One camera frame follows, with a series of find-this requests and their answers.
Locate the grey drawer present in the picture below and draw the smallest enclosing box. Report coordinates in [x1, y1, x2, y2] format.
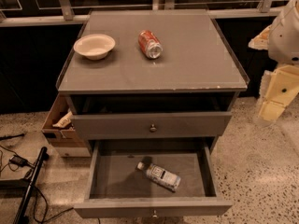
[70, 93, 232, 140]
[75, 138, 232, 218]

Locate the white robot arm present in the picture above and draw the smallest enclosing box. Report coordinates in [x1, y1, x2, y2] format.
[249, 0, 299, 122]

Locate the grey middle drawer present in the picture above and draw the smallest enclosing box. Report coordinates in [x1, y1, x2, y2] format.
[75, 138, 232, 218]

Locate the black floor cable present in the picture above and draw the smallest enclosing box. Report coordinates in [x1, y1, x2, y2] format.
[0, 133, 75, 224]

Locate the round middle drawer knob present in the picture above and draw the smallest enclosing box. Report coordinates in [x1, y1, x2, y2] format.
[152, 210, 158, 218]

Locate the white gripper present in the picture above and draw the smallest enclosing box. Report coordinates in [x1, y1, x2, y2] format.
[259, 64, 299, 121]

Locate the cardboard box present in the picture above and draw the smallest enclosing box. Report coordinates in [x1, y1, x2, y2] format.
[42, 95, 91, 157]

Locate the round top drawer knob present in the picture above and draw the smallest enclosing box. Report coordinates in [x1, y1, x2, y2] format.
[149, 124, 157, 133]

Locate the grey drawer cabinet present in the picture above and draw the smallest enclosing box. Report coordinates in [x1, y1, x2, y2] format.
[57, 10, 249, 147]

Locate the round drawer knob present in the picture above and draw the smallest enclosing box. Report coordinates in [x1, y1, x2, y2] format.
[152, 210, 158, 218]
[149, 124, 157, 133]

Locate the black stand pole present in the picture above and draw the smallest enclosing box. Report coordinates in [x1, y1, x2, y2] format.
[13, 147, 49, 224]

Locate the black power adapter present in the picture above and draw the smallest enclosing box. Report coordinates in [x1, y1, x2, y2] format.
[9, 155, 28, 167]

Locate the grey top drawer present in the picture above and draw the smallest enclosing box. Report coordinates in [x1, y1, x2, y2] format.
[70, 93, 232, 140]

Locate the metal window railing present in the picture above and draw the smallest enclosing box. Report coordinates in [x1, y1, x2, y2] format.
[0, 0, 290, 27]

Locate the red soda can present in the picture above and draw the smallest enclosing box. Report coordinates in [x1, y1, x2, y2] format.
[138, 30, 163, 59]

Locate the blue plastic water bottle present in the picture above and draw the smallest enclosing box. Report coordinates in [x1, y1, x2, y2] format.
[136, 162, 181, 192]

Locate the white paper bowl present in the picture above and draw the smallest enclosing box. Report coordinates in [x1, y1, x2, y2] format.
[74, 34, 116, 61]

